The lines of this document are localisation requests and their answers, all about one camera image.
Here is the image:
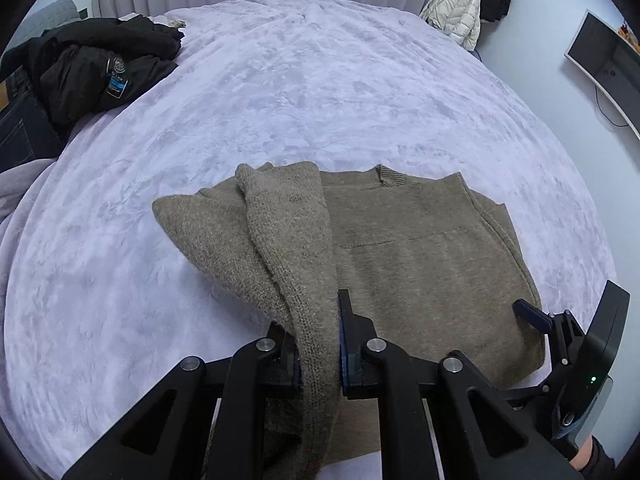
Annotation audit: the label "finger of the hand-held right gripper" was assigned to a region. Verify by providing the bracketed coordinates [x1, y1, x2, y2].
[502, 364, 569, 410]
[513, 298, 585, 367]

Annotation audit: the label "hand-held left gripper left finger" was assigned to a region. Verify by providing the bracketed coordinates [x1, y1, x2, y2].
[60, 321, 304, 480]

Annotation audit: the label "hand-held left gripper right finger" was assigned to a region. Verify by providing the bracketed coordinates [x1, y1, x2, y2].
[338, 289, 583, 480]

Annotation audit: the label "brown knit sweater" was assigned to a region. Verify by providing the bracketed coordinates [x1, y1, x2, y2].
[152, 161, 546, 480]

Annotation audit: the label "person's right forearm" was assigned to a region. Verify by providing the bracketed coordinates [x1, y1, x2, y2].
[567, 435, 620, 480]

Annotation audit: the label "lavender plush bed blanket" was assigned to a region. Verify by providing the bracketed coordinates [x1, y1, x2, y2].
[0, 0, 619, 480]

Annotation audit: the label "white puffer jacket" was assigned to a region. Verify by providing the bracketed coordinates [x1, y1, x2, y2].
[420, 0, 482, 52]

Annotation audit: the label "grey fleece blanket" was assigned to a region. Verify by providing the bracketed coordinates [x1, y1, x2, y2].
[0, 157, 59, 226]

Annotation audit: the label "dark blue jeans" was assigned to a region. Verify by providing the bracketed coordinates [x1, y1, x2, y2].
[0, 67, 67, 173]

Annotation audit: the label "black padded jacket with label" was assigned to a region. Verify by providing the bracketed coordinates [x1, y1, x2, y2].
[2, 42, 180, 132]

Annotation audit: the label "black fleece garment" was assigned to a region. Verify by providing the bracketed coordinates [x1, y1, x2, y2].
[30, 15, 187, 61]

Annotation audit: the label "grey padded headboard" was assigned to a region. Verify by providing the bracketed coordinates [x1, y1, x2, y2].
[9, 0, 82, 50]

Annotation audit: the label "television cable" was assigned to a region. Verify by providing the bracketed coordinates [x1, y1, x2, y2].
[594, 84, 629, 129]

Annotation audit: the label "wall-mounted television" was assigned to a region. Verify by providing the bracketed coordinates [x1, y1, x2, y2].
[564, 9, 640, 140]

